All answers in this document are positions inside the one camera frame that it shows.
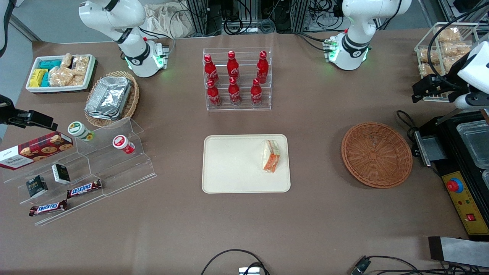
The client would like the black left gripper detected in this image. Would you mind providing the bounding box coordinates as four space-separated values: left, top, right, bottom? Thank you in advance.
413 74 465 103

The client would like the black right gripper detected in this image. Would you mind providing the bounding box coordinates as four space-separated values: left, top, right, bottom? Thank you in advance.
0 95 58 131

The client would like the triangle sandwich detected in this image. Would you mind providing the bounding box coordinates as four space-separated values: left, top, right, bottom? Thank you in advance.
262 139 281 173

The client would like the white rectangular snack tray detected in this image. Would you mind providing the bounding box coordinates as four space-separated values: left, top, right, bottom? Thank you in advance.
25 54 97 94

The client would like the round brown wicker basket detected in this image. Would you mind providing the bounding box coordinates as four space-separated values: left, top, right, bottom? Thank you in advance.
341 121 413 189

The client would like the oval light wicker basket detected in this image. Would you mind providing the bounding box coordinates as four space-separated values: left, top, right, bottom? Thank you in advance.
84 71 140 128

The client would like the beige plastic serving tray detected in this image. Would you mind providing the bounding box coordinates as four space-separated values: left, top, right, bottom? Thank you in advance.
202 134 291 194

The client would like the bagged fried bread snack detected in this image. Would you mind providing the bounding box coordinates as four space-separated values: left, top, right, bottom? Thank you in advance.
420 49 440 64
441 41 471 58
437 27 462 42
418 63 453 77

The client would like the red tartan cookie box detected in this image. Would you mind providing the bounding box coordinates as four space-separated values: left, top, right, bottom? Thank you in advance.
0 131 74 170

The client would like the green lid yogurt cup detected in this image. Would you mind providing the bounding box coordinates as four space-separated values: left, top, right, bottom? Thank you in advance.
68 121 95 142

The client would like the yellow snack pack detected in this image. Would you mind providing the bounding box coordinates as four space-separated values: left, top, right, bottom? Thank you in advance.
29 69 48 87

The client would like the small black box white label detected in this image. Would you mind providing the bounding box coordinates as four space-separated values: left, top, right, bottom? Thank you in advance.
52 163 71 184

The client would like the small black box gold print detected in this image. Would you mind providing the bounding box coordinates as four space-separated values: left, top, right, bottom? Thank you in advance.
26 175 49 198

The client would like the aluminium foil container stack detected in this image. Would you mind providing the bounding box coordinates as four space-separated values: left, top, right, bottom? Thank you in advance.
85 76 133 121

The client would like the brown snickers bar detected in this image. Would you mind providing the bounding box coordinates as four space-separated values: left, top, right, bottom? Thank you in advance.
29 200 68 217
67 180 102 199

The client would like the red lid yogurt cup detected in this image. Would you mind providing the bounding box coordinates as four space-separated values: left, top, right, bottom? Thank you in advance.
112 135 135 155

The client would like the clear acrylic step riser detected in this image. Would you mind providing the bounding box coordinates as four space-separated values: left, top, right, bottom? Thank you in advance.
3 141 107 226
74 117 157 197

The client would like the red emergency stop button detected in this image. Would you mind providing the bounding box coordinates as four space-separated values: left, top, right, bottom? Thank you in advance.
446 178 464 194

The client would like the black sealing machine yellow panel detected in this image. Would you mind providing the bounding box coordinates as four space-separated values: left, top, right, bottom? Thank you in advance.
415 111 489 241

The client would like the red cola bottle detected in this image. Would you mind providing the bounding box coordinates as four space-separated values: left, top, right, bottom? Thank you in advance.
256 50 269 84
250 78 263 106
228 77 241 106
207 79 222 107
204 54 219 85
227 51 240 81

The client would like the beige cloth bag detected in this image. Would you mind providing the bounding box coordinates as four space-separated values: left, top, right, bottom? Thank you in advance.
143 3 191 39

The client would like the grey metal plate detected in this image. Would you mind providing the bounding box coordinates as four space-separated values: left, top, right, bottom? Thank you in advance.
428 236 489 268

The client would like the clear acrylic bottle rack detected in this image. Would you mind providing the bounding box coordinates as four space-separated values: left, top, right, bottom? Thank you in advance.
202 47 272 112

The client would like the black machine power cable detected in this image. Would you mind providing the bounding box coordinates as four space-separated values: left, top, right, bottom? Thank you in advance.
395 110 421 157

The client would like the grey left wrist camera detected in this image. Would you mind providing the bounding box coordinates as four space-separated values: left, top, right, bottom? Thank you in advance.
454 92 489 112

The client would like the white wire rack basket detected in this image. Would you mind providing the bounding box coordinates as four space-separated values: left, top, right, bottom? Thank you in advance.
415 22 480 102

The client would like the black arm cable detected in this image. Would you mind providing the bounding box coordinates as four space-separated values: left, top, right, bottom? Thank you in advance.
426 2 489 84

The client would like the aluminium frame post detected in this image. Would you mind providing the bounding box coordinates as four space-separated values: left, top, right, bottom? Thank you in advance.
290 0 311 33
185 0 223 37

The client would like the black cable with plug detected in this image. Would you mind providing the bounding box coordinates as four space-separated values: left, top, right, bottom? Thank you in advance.
351 255 489 275

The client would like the black looped cable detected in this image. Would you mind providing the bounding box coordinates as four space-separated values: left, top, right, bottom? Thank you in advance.
201 249 270 275

